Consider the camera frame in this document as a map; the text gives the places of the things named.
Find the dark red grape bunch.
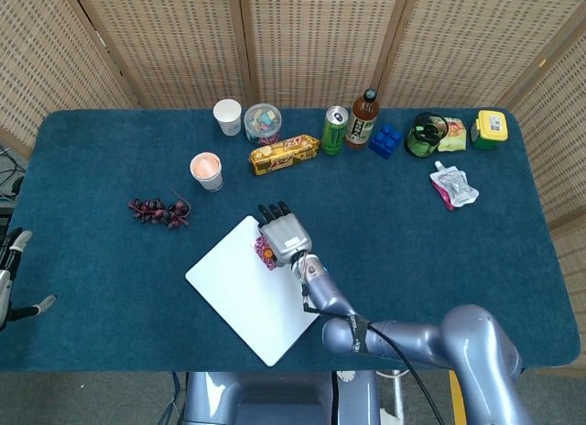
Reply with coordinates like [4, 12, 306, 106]
[127, 189, 192, 230]

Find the clear jar of coloured blocks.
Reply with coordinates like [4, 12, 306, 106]
[243, 103, 283, 145]

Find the silver pink spout pouch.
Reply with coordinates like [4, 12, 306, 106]
[429, 160, 481, 212]

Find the black cable bundle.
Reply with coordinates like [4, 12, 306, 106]
[0, 143, 27, 202]

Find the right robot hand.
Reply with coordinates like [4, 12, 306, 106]
[256, 199, 314, 267]

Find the amber tea bottle black cap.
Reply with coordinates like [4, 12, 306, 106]
[344, 87, 381, 149]

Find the green energy drink can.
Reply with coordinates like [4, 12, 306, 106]
[320, 105, 351, 157]

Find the blue table cloth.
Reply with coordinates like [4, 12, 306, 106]
[4, 107, 581, 374]

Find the green box with yellow lid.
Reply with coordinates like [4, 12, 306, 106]
[470, 109, 511, 151]

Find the grey blue robot torso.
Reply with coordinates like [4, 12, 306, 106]
[182, 371, 382, 425]

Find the pink patterned small packet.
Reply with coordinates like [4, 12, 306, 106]
[250, 234, 280, 272]

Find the white rectangular board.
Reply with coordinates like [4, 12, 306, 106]
[184, 215, 321, 368]

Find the yellow biscuit pack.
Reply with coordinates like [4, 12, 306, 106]
[248, 134, 321, 177]

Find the paper cup with orange inside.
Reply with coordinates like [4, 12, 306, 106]
[190, 152, 223, 181]

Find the blue toy building block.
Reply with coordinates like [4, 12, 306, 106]
[368, 123, 405, 161]

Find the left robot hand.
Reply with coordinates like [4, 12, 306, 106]
[0, 229, 58, 332]

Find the yellow green snack bag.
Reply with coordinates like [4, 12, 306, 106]
[437, 116, 469, 153]

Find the white paper cup blue print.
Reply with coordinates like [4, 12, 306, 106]
[212, 99, 243, 137]

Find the woven wicker folding screen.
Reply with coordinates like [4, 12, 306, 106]
[0, 0, 586, 366]

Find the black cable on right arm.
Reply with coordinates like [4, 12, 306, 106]
[301, 282, 448, 425]

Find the white paper cup blue stripe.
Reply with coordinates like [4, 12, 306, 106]
[194, 170, 224, 193]

